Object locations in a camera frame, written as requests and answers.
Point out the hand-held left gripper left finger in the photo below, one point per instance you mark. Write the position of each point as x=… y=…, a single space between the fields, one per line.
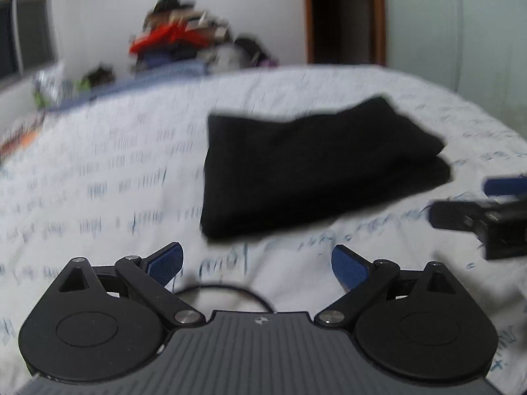
x=166 y=261

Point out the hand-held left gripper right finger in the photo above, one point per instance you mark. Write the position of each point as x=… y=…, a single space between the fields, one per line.
x=348 y=267

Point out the white printed bedsheet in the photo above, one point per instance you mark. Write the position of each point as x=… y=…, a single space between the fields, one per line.
x=103 y=214

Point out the dark green object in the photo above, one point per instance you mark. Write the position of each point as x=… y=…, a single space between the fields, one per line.
x=96 y=76

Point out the window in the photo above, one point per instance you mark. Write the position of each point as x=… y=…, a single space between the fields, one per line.
x=33 y=33

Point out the wooden door frame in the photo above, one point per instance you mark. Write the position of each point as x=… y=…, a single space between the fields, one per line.
x=378 y=16

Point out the pile of clothes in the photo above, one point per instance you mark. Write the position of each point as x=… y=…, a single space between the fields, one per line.
x=173 y=37

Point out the white wardrobe door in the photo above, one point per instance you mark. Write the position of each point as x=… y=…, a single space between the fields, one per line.
x=453 y=28

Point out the orange printed object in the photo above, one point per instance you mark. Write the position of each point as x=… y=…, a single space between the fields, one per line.
x=20 y=138

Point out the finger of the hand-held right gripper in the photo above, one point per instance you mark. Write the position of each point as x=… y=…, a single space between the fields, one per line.
x=453 y=214
x=506 y=186

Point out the black pants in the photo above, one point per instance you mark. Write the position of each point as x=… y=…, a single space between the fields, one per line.
x=308 y=164

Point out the shiny foil bag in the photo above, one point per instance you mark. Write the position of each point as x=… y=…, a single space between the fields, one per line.
x=51 y=84

